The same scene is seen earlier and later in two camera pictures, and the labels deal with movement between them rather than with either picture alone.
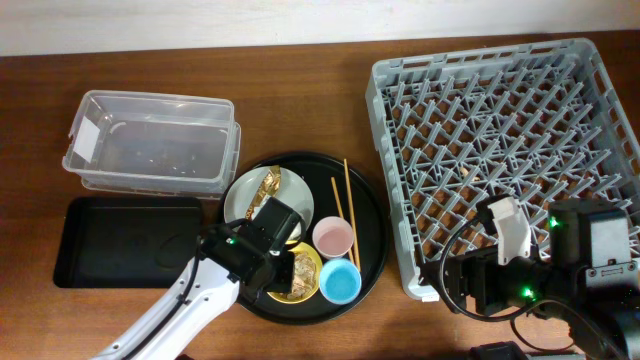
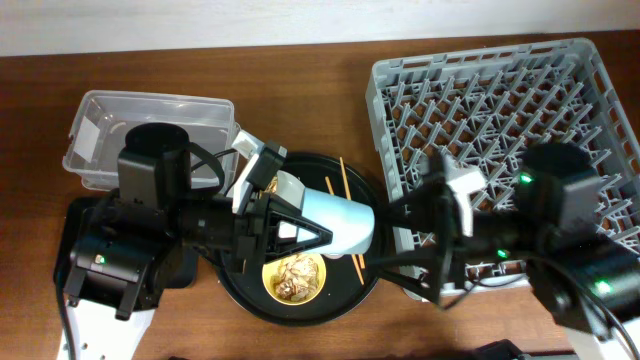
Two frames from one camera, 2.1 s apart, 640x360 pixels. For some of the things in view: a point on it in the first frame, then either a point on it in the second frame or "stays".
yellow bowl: (306, 276) stays
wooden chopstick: (340, 210) -> (353, 257)
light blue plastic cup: (340, 281) -> (351, 223)
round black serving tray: (338, 188) stays
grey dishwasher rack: (526, 125) stays
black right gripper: (482, 262) -> (450, 243)
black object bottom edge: (501, 350) stays
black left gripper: (283, 283) -> (254, 232)
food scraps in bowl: (303, 277) stays
